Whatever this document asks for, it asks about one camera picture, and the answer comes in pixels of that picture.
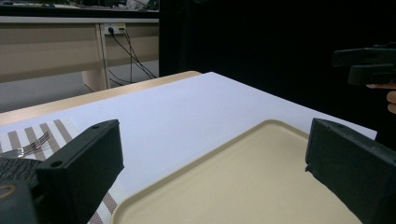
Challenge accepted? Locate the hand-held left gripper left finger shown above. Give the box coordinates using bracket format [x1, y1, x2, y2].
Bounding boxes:
[35, 119, 125, 224]

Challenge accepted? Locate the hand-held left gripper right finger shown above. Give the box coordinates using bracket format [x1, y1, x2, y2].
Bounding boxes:
[304, 118, 396, 224]

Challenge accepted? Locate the brown striped placemat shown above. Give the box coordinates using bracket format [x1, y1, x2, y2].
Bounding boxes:
[0, 118, 126, 224]

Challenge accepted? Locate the silver metal fork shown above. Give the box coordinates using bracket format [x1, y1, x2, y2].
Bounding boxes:
[0, 131, 51, 160]

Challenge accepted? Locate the white paper sheet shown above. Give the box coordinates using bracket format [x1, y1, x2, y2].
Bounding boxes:
[0, 71, 378, 200]

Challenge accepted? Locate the beige office desk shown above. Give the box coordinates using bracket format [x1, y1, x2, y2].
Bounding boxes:
[0, 15, 160, 92]

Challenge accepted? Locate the beige plastic tray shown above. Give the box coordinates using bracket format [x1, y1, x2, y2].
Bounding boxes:
[110, 119, 364, 224]

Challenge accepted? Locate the white power outlet strip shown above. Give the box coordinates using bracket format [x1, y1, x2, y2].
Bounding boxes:
[103, 22, 127, 35]

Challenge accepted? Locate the black power cable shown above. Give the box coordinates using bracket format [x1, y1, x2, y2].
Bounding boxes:
[107, 27, 158, 80]
[106, 28, 138, 87]

